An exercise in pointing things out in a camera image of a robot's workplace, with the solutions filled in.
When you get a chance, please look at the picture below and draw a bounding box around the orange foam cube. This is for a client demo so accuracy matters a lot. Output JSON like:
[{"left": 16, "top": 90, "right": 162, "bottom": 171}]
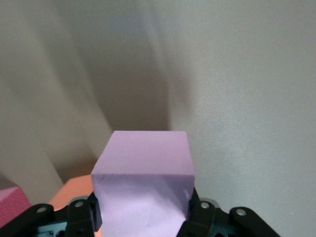
[{"left": 48, "top": 176, "right": 103, "bottom": 237}]

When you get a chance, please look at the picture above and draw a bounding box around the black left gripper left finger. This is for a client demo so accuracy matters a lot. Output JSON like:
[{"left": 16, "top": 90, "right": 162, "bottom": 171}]
[{"left": 0, "top": 194, "right": 103, "bottom": 237}]

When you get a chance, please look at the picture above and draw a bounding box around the red foam cube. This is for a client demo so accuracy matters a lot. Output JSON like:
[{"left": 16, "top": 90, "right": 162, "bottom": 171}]
[{"left": 0, "top": 186, "right": 32, "bottom": 228}]

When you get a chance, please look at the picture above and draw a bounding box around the pink foam cube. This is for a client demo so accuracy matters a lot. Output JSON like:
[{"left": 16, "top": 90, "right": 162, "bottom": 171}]
[{"left": 90, "top": 130, "right": 196, "bottom": 237}]

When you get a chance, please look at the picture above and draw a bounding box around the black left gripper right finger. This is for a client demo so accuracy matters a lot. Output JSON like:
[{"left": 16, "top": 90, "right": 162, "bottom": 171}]
[{"left": 175, "top": 187, "right": 282, "bottom": 237}]

